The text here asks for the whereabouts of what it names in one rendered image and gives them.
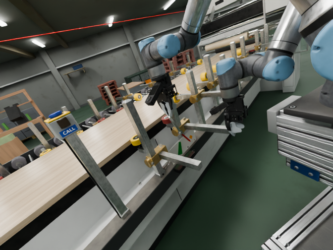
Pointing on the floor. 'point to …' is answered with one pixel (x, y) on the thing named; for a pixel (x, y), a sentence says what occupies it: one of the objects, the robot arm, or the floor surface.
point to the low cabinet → (140, 76)
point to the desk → (134, 87)
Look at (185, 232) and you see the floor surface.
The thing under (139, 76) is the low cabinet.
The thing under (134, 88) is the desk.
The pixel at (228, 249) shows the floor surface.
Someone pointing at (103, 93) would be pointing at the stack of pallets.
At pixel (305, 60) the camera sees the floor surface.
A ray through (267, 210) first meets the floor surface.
